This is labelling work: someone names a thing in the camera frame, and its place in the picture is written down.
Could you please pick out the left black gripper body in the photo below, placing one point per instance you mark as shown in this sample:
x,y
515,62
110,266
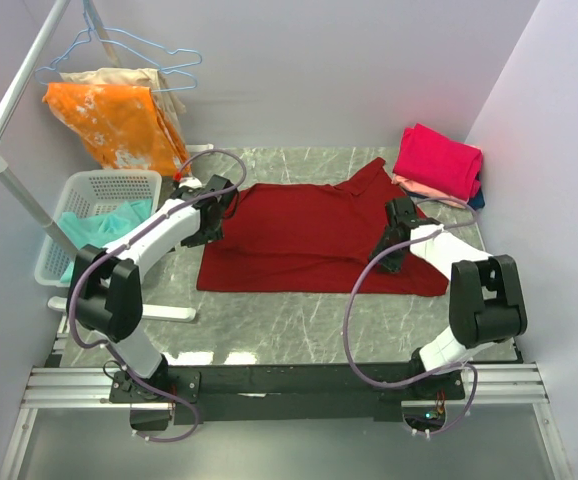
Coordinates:
x,y
206,236

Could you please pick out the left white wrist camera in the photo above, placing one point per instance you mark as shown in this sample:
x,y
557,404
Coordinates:
x,y
186,182

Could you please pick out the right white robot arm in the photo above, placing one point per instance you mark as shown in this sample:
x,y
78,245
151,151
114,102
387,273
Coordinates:
x,y
486,304

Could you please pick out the aluminium frame rail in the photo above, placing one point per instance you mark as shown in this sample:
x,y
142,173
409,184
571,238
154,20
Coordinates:
x,y
82,388

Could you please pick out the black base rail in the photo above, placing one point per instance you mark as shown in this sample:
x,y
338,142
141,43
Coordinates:
x,y
222,393

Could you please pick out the white clothes rack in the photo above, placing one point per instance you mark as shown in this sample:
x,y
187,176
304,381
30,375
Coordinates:
x,y
43,153

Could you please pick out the folded pink t shirt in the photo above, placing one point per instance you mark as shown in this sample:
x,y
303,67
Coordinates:
x,y
433,160

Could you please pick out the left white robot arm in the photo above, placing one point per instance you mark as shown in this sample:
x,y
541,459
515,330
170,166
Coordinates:
x,y
105,305

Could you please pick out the teal t shirt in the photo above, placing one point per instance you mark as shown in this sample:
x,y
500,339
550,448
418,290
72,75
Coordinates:
x,y
101,229

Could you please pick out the orange patterned cloth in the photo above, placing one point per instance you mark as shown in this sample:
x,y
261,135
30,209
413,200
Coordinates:
x,y
121,126

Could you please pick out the folded navy t shirt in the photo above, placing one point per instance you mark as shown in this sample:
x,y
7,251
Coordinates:
x,y
477,201

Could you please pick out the dark red t shirt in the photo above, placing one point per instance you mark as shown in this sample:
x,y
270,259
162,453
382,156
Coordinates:
x,y
302,238

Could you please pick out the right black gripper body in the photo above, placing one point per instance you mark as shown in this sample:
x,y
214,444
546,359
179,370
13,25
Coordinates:
x,y
392,261

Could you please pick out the folded salmon t shirt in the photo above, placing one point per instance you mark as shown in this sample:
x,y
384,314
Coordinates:
x,y
422,191

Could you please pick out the white laundry basket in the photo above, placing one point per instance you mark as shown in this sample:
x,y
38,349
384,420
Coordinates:
x,y
99,206

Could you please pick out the beige cloth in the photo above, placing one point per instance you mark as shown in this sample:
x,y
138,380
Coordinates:
x,y
166,100

